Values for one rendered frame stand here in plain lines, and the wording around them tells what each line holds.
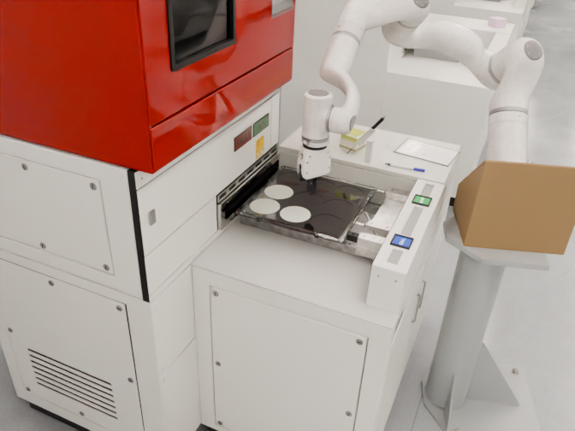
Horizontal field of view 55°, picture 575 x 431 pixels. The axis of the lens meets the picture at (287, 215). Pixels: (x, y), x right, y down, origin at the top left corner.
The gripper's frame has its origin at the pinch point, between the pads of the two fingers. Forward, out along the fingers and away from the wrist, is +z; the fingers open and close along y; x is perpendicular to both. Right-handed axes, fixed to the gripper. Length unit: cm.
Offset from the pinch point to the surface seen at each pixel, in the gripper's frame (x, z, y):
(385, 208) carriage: -8.9, 10.0, 25.1
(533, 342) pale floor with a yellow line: -31, 98, 114
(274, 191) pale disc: 16.2, 8.1, -3.8
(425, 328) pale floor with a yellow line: 2, 98, 76
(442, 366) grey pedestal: -33, 75, 45
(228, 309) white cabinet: -8.7, 28.9, -34.9
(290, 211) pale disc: 2.1, 8.1, -6.3
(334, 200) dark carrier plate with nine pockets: 1.1, 8.1, 10.7
